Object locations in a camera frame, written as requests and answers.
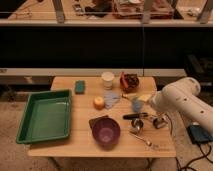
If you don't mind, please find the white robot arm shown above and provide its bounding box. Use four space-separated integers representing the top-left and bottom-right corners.
137 77 213 134

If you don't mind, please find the light blue cup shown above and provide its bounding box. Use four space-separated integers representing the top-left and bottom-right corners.
131 98 143 113

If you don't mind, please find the light blue cloth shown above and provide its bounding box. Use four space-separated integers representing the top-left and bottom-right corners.
104 91 120 109

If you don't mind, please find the white paper cup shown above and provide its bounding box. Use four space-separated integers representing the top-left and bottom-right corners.
101 72 115 89

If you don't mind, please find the purple plastic bowl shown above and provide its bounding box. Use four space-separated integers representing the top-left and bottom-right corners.
92 118 120 148

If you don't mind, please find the dark brown square coaster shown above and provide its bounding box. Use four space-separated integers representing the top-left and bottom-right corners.
89 115 109 129

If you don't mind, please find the dark blue power box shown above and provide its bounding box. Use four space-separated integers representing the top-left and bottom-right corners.
186 125 213 144

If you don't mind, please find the green sponge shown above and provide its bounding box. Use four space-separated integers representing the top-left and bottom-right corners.
75 80 85 94

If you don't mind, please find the green plastic tray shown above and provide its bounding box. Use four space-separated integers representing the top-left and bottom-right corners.
16 90 72 144

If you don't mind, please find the black handled utensil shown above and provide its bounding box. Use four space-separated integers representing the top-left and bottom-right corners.
123 113 148 120

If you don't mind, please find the black cable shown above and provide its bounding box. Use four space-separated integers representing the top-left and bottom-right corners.
175 141 213 171

